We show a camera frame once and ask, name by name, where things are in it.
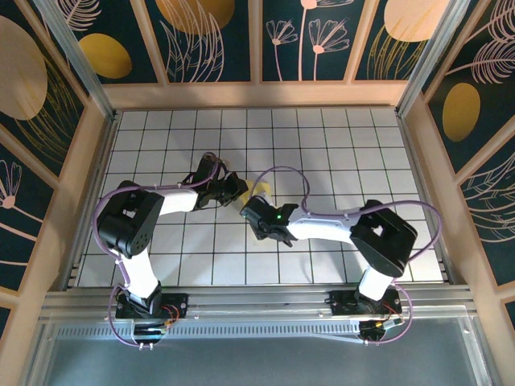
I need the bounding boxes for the white grid table mat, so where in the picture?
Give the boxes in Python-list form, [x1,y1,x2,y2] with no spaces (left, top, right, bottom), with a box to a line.
[76,108,442,287]

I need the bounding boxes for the aluminium extrusion beam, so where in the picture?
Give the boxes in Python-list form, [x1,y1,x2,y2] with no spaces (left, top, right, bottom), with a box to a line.
[39,284,480,322]

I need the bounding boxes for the aluminium corner post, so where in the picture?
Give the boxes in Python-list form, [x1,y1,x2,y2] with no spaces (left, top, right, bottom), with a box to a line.
[34,0,117,121]
[396,0,472,117]

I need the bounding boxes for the aluminium table edge rail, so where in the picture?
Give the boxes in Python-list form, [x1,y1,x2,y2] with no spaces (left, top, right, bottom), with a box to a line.
[64,112,122,290]
[396,112,455,282]

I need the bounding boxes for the slotted grey cable duct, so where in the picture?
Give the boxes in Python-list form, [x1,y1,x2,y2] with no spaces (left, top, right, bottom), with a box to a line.
[56,324,363,342]

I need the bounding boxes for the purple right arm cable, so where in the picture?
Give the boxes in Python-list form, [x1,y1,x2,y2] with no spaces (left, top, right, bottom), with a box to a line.
[251,166,443,347]

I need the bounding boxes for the grey frosted panel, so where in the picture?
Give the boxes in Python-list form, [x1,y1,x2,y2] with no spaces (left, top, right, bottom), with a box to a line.
[23,317,498,386]

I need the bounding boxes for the light wooden enclosure frame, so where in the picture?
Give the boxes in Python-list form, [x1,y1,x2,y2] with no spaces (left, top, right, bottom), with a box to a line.
[0,0,515,386]

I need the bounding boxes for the dark panel orange circle leaves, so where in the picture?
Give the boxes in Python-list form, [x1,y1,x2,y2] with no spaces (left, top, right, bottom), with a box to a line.
[143,0,253,84]

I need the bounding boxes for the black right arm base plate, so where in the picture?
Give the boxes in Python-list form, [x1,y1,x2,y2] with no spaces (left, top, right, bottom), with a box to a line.
[328,289,403,317]

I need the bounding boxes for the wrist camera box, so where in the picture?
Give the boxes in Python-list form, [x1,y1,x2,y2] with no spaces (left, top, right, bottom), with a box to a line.
[240,195,279,227]
[192,152,227,183]

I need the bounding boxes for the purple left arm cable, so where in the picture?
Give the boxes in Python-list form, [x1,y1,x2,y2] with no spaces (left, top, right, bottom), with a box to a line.
[94,151,233,350]

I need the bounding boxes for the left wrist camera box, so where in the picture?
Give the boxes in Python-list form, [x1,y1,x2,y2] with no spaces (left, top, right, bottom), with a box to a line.
[192,152,227,183]

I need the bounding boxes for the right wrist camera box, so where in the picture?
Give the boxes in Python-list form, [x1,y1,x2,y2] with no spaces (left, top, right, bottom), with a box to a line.
[240,195,279,227]

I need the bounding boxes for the dark panel yellow oval print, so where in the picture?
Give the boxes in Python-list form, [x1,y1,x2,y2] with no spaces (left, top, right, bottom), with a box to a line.
[60,0,159,85]

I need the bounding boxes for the dark panel feather yellow oval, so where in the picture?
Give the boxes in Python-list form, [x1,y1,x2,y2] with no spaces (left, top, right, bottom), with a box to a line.
[425,0,515,175]

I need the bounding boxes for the dark panel large tan circle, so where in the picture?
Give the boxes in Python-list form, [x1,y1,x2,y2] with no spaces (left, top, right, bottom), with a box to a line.
[0,0,88,178]

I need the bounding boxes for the small black controller board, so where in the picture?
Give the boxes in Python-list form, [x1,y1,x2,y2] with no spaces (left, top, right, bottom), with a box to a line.
[359,319,406,345]
[132,321,170,349]

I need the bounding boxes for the dark panel pink flowers print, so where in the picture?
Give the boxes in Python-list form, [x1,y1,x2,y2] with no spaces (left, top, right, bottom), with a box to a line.
[262,0,368,82]

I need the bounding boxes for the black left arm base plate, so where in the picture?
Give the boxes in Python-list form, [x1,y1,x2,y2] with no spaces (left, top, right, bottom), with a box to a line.
[115,292,190,321]

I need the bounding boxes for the dark panel leaf outline print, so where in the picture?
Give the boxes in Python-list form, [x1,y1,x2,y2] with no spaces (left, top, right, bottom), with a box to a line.
[458,150,515,287]

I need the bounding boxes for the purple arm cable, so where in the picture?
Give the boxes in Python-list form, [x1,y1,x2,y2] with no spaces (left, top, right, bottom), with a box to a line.
[251,166,443,347]
[94,151,233,350]

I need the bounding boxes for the dark panel pale circle print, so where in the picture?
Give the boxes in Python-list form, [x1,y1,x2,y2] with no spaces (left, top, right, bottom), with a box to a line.
[352,0,451,81]

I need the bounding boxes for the dark panel flower outline print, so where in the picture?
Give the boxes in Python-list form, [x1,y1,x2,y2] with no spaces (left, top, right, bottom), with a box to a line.
[0,142,56,293]

